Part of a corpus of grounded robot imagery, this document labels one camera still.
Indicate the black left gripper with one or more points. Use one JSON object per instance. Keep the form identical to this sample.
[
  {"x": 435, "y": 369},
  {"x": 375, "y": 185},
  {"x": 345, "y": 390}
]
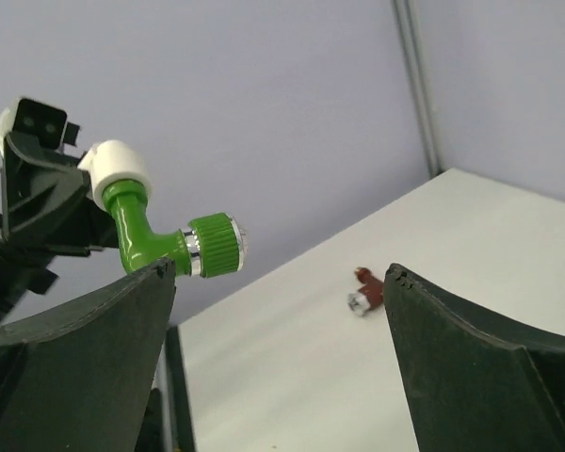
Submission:
[{"x": 45, "y": 208}]

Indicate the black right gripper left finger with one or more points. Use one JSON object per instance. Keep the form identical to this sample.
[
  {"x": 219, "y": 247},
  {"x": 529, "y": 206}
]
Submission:
[{"x": 77, "y": 377}]

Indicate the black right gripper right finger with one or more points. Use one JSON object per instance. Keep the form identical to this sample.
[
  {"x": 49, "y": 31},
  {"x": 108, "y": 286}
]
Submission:
[{"x": 474, "y": 380}]

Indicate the white plastic elbow fitting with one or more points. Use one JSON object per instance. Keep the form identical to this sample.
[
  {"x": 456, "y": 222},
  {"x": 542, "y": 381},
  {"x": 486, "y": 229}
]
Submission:
[{"x": 113, "y": 161}]

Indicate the green plastic faucet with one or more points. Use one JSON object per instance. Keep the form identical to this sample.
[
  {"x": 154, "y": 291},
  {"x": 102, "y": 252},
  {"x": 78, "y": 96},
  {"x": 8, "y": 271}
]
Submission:
[{"x": 208, "y": 247}]

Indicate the blue plastic faucet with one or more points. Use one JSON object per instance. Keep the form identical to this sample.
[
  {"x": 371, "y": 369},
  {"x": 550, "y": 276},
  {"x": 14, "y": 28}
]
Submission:
[{"x": 367, "y": 298}]

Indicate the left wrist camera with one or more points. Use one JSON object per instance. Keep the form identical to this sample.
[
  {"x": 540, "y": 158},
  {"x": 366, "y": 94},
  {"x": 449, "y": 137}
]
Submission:
[{"x": 49, "y": 124}]

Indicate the aluminium frame post right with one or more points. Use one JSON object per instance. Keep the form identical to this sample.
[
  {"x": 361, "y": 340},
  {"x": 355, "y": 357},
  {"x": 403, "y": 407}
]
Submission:
[{"x": 412, "y": 49}]

